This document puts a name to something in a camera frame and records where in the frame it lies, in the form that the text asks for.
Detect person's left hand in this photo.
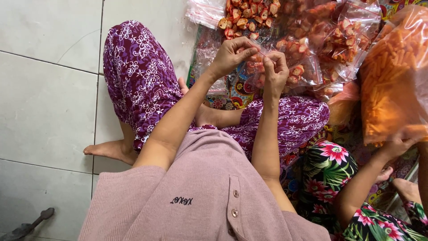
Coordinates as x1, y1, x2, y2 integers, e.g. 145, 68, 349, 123
209, 36, 262, 79

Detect pink ribbed shirt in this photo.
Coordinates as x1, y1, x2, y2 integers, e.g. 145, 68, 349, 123
78, 129, 332, 241

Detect person's right foot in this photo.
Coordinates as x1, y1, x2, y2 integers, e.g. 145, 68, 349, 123
177, 77, 246, 129

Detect person's left foot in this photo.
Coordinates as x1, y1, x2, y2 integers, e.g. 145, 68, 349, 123
83, 139, 138, 166

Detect clear plastic sheet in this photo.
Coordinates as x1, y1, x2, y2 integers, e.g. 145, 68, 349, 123
192, 26, 231, 96

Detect small clear snack zip bag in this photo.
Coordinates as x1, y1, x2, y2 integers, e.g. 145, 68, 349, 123
234, 39, 278, 90

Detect colourful patterned mat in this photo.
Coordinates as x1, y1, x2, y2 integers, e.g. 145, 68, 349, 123
187, 0, 428, 215

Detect purple floral trousers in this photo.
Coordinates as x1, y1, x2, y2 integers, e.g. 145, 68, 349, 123
103, 20, 331, 160

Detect person's right hand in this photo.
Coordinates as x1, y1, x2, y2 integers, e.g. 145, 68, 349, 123
262, 50, 290, 100

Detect heap of filled snack bags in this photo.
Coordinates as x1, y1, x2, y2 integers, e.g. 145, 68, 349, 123
272, 0, 382, 101

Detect large bag of orange sticks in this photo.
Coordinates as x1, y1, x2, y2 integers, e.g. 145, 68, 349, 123
359, 4, 428, 147

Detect stack of empty zip bags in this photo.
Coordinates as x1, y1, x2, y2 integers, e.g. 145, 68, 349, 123
185, 0, 228, 30

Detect small orange snack bag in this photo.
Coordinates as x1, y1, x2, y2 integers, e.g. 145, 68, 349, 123
326, 80, 362, 126

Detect pile of loose red snack pieces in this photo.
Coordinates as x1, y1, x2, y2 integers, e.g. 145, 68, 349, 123
217, 0, 282, 41

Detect grey metal tool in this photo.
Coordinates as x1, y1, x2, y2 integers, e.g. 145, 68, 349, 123
0, 208, 55, 241

